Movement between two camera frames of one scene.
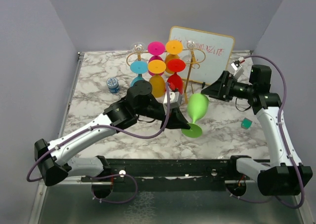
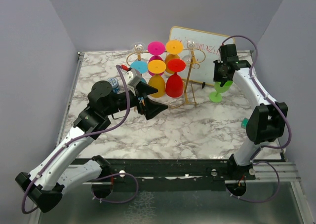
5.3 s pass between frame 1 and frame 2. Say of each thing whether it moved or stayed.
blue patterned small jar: stayed
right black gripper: moved
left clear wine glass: stayed
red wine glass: stayed
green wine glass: moved
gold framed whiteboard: stayed
